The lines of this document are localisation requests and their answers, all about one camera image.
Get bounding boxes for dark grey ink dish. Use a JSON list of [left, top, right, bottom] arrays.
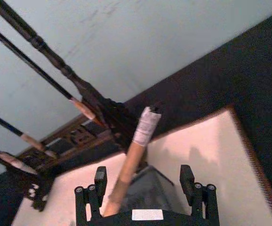
[[123, 164, 175, 213]]

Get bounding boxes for white mat with brown border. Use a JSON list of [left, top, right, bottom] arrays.
[[10, 104, 272, 226]]

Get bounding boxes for black table cloth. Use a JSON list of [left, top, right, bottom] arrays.
[[0, 7, 272, 226]]

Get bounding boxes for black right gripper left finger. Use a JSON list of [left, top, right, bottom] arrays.
[[74, 166, 108, 222]]

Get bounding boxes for wooden brush with white tape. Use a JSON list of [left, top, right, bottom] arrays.
[[101, 105, 163, 218]]

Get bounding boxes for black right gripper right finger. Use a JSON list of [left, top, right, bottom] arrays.
[[180, 164, 220, 226]]

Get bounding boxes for dark wooden brush rack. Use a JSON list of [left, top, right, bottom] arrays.
[[0, 0, 148, 212]]

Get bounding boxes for black-handled hanging brush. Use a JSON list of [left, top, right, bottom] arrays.
[[0, 143, 39, 176], [0, 108, 58, 158], [0, 20, 107, 128]]

